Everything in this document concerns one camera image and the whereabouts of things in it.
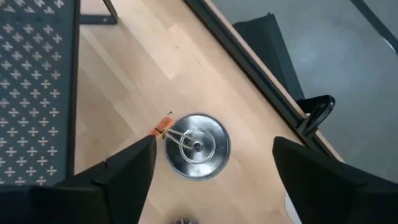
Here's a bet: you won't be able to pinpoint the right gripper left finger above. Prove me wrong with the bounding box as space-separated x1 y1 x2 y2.
0 135 158 224

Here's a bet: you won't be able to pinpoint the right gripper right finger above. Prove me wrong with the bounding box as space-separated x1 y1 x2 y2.
272 136 398 224

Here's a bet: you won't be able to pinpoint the purple patterned round tin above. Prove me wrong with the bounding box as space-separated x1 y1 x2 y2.
172 217 200 224

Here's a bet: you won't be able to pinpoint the scented candle tin orange label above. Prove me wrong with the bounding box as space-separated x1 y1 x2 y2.
150 111 232 182

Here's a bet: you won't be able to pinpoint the black perforated metal shelf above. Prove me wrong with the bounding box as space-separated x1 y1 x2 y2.
0 0 118 187

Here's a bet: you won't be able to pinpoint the black aluminium table frame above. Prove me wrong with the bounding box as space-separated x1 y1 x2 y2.
183 0 343 162

